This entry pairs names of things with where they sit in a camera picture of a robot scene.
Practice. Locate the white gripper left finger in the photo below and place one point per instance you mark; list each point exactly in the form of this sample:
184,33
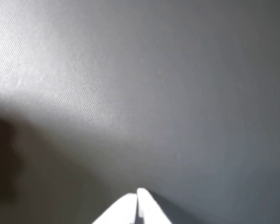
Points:
121,210

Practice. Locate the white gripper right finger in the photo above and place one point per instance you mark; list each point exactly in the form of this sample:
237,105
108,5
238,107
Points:
151,210

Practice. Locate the dark grey table mat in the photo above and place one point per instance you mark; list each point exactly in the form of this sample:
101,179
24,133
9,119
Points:
154,93

